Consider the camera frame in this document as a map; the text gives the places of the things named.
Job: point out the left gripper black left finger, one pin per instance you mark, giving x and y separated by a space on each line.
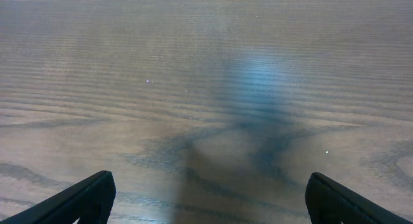
89 201

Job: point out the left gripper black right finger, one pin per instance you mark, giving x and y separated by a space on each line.
329 202

